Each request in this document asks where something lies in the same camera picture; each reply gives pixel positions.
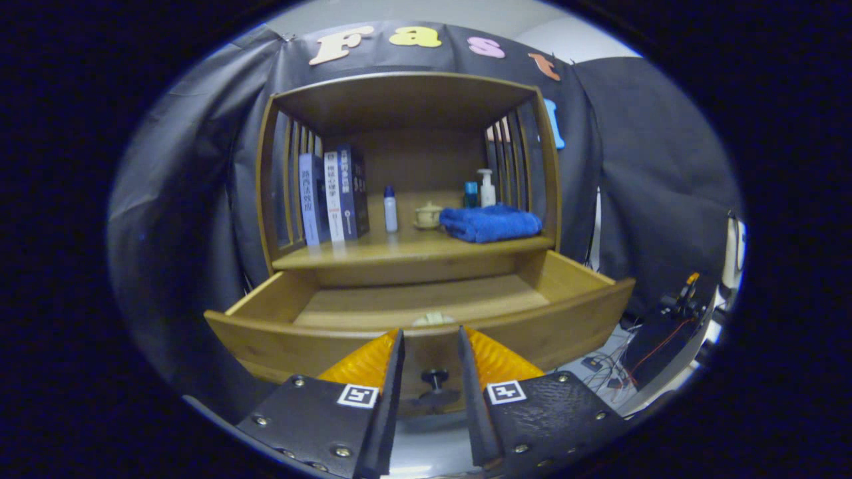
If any white device with black cable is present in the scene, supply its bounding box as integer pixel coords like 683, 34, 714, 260
722, 212, 747, 297

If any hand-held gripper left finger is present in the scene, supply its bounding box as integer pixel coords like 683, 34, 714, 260
236, 329, 405, 478

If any folded blue towel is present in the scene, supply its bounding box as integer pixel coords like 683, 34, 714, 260
439, 204, 543, 244

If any dark side table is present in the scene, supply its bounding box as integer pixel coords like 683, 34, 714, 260
624, 293, 718, 395

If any bundle of floor cables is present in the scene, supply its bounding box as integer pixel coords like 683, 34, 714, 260
580, 325, 643, 395

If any wooden cabinet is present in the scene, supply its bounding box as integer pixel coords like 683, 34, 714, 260
256, 71, 563, 290

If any wooden drawer with black knob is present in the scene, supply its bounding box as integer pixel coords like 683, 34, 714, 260
204, 249, 636, 418

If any white book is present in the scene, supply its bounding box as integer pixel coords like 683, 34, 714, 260
323, 150, 347, 243

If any dark blue book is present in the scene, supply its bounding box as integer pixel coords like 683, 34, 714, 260
336, 144, 371, 241

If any small beige ceramic teapot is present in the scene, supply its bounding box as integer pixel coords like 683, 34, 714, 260
414, 202, 444, 232

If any wooden countertop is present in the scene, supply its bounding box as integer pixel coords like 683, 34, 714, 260
272, 225, 556, 271

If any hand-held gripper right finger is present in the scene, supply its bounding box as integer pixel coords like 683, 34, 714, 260
457, 325, 630, 470

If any orange and black tool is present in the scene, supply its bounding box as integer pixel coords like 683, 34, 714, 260
664, 271, 704, 321

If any light blue book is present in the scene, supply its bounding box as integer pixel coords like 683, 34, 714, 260
298, 152, 331, 247

